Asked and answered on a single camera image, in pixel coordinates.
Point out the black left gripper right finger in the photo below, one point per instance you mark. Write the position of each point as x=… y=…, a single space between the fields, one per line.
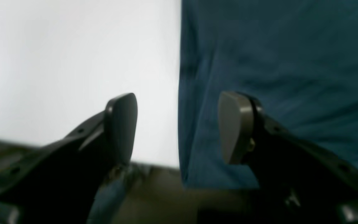
x=302 y=182

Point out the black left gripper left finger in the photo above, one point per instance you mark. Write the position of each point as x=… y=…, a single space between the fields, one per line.
x=57 y=184

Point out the dark teal T-shirt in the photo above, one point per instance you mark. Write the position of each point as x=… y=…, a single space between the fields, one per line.
x=298 y=57

